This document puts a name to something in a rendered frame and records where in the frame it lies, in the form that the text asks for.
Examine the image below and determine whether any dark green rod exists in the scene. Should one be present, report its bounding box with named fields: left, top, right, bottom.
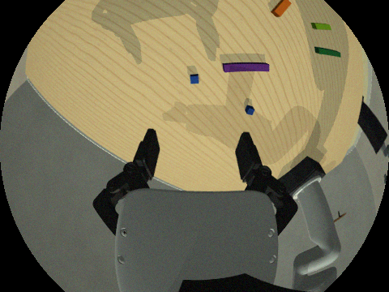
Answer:
left=314, top=47, right=341, bottom=58

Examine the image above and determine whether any purple rod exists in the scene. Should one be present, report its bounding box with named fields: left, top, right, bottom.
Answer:
left=222, top=62, right=269, bottom=72

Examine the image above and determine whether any small blue cube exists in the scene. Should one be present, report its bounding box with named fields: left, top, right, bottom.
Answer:
left=190, top=74, right=199, bottom=84
left=245, top=105, right=254, bottom=115

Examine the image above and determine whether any orange rod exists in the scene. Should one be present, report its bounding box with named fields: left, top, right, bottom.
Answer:
left=271, top=0, right=292, bottom=17

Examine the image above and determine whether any lime green rod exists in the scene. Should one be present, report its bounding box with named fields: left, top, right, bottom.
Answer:
left=311, top=23, right=331, bottom=30

